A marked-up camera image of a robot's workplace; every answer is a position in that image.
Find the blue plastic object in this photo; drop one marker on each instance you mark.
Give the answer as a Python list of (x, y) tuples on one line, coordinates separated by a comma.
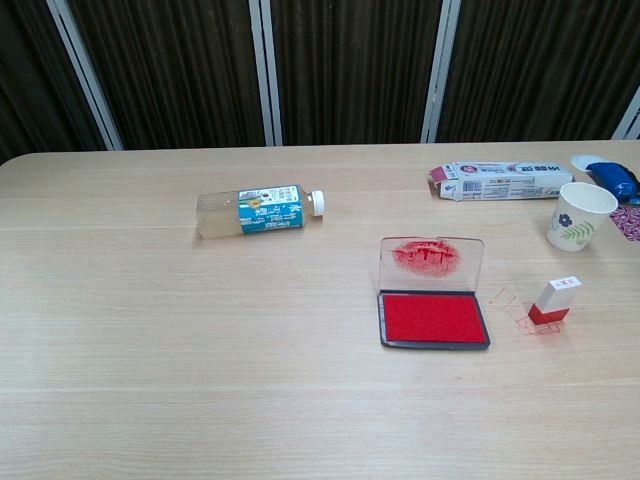
[(617, 180)]

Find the white paper cup floral print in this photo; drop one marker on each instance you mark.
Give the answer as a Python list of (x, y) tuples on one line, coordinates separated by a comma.
[(575, 220)]

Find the clear plastic bottle teal label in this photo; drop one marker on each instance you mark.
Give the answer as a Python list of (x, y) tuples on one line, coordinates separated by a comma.
[(265, 211)]

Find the grey partition frame post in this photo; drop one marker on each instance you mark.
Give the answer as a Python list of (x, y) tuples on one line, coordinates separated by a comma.
[(85, 75), (631, 117), (267, 75), (440, 75)]

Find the pink patterned cloth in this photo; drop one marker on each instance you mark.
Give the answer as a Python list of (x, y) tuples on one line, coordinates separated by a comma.
[(627, 222)]

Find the white cardboard carton box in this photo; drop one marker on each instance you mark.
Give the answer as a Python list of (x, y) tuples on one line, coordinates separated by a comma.
[(505, 182)]

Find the red ink stamp pad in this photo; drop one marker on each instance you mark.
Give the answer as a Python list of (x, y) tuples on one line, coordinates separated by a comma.
[(432, 320)]

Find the white round lid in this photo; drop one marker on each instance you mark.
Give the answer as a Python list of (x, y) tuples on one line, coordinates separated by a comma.
[(585, 162)]

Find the white red stamp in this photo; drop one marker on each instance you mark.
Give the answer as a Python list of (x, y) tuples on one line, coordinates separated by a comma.
[(552, 302)]

